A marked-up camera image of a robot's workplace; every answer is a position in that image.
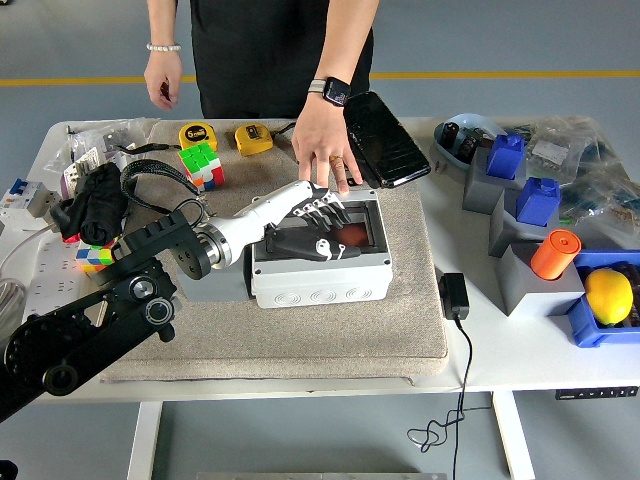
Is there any grey coiled cable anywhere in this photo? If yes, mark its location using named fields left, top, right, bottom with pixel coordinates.
left=0, top=277, right=25, bottom=321

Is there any black table control panel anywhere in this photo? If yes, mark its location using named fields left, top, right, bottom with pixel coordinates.
left=554, top=386, right=640, bottom=401

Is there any white table leg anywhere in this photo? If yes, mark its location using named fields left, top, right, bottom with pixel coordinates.
left=491, top=391, right=536, bottom=480
left=125, top=401, right=164, bottom=480

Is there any white printed card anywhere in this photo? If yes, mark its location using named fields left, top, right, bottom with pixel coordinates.
left=64, top=147, right=107, bottom=184

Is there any smoky transparent box lid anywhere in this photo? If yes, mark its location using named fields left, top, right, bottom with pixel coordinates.
left=251, top=187, right=392, bottom=274

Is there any orange cylindrical battery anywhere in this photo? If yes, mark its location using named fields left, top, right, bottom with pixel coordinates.
left=330, top=224, right=370, bottom=246
left=529, top=228, right=584, bottom=282

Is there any colourful puzzle cube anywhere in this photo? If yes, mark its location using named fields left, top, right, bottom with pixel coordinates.
left=177, top=141, right=226, bottom=195
left=75, top=237, right=121, bottom=276

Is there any white power cable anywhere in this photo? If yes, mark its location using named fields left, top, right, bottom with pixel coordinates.
left=0, top=223, right=57, bottom=274

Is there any white circuit breaker blue lever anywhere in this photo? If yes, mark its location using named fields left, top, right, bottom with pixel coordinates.
left=0, top=177, right=46, bottom=217

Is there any purple small object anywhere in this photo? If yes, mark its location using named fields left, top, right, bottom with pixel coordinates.
left=59, top=167, right=84, bottom=200

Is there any white power strip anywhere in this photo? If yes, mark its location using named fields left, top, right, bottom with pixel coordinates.
left=0, top=208, right=39, bottom=239
left=18, top=238, right=109, bottom=341

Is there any clear bag of grey parts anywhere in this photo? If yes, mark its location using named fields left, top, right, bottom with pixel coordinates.
left=527, top=124, right=586, bottom=169

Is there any blue plastic block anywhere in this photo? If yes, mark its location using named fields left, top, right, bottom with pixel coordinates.
left=515, top=177, right=562, bottom=226
left=486, top=133, right=527, bottom=180

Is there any black tape measure strap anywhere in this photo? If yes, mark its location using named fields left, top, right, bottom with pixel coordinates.
left=113, top=143, right=182, bottom=153

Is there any yellow tape measure 5m label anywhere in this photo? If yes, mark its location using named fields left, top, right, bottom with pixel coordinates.
left=178, top=123, right=221, bottom=151

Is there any black smartwatch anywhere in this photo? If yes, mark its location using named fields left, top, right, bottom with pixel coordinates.
left=307, top=77, right=351, bottom=107

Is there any light blue dish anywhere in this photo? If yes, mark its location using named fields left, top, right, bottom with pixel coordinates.
left=433, top=112, right=506, bottom=174

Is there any grey-brown mat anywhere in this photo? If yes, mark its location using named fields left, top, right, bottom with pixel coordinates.
left=99, top=118, right=450, bottom=384

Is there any blue storage bin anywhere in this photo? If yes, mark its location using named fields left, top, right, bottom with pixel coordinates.
left=564, top=249, right=640, bottom=349

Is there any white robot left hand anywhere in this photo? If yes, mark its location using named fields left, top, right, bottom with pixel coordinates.
left=218, top=180, right=362, bottom=269

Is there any grey holder block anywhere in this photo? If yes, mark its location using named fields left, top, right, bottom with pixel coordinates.
left=488, top=187, right=564, bottom=259
left=179, top=234, right=254, bottom=303
left=462, top=146, right=529, bottom=216
left=496, top=242, right=587, bottom=317

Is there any small white module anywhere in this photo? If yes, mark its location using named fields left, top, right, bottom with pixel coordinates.
left=102, top=148, right=145, bottom=181

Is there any person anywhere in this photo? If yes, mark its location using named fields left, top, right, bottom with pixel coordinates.
left=189, top=0, right=376, bottom=120

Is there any black cloth bundle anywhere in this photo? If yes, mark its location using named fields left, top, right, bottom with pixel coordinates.
left=49, top=162, right=132, bottom=246

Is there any white socket adapter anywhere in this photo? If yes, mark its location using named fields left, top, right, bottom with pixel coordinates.
left=37, top=188, right=65, bottom=219

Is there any yellow tape measure black label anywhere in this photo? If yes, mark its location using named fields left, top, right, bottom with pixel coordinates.
left=234, top=123, right=275, bottom=158

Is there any yellow lemon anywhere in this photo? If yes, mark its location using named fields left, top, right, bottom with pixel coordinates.
left=583, top=268, right=635, bottom=327

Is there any person's left hand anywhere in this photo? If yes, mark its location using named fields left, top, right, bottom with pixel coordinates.
left=291, top=96, right=364, bottom=197

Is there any black power adapter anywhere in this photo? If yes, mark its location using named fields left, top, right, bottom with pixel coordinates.
left=438, top=272, right=472, bottom=321

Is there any black adapter cord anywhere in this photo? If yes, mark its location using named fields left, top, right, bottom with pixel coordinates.
left=407, top=317, right=494, bottom=480

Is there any person's right hand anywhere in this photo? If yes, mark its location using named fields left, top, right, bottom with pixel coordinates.
left=143, top=51, right=184, bottom=112

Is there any clear bag of dark components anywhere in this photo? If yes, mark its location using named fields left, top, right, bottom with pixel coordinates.
left=557, top=162, right=640, bottom=251

